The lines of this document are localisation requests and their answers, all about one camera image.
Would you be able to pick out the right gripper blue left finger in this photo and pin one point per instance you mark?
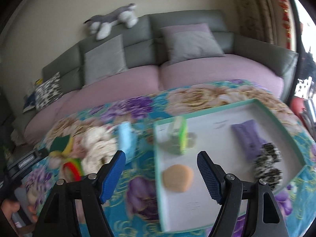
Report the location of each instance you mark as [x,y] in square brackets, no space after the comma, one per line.
[109,174]

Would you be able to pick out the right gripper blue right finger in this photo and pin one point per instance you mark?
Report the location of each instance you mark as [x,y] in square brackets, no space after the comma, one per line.
[212,178]

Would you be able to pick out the beige powder puff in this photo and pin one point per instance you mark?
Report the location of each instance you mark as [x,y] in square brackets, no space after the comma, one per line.
[178,178]

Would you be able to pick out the red tape roll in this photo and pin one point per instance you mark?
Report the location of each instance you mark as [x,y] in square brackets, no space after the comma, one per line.
[68,174]

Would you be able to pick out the cream lace scrunchie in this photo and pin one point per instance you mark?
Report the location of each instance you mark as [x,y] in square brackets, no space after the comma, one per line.
[101,153]
[96,134]

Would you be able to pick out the blue face mask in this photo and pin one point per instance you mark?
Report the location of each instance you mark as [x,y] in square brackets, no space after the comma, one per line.
[127,140]

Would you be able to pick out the pink white fluffy cloth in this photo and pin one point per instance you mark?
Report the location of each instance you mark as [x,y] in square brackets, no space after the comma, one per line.
[78,150]

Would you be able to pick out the green tissue pack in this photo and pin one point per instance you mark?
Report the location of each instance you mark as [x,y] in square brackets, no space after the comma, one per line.
[75,166]
[177,133]

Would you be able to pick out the black white leopard scrunchie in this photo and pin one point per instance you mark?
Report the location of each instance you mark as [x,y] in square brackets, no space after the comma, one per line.
[264,166]

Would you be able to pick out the purple tissue pack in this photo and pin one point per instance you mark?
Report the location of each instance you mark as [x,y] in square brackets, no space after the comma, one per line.
[249,138]

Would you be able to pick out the green yellow sponge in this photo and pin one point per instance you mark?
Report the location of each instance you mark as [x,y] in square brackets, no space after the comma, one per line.
[61,146]

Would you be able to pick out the person's left hand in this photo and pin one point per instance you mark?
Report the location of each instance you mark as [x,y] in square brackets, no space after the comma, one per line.
[9,207]

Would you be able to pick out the teal shallow cardboard box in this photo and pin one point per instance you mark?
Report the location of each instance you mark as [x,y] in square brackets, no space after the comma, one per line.
[194,209]

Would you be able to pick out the black white patterned pillow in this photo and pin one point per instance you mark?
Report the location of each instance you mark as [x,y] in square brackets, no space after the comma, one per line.
[48,92]

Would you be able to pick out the blue book on sofa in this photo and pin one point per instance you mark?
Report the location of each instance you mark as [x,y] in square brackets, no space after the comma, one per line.
[29,102]

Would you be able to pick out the pink sofa seat cover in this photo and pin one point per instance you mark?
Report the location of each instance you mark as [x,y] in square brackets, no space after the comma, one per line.
[151,79]

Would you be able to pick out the red plastic stool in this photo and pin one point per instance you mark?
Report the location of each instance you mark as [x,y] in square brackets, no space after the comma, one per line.
[297,106]

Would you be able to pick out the phone on stool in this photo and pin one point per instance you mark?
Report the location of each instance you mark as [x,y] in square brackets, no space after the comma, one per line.
[310,110]

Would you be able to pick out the grey left cushion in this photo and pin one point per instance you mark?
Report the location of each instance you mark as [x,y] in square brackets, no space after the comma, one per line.
[104,61]

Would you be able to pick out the grey sofa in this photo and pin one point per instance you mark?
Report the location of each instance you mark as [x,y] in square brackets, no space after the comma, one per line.
[144,44]

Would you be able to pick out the grey purple right cushion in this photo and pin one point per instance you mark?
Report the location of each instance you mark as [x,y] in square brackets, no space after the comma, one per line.
[186,42]

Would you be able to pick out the grey white plush dog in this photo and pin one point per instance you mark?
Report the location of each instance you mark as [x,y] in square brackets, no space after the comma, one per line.
[101,25]

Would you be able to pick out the patterned beige curtain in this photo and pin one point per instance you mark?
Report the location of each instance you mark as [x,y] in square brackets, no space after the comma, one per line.
[257,19]

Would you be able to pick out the red hanging decoration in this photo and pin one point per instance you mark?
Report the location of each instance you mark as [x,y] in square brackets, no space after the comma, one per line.
[284,24]

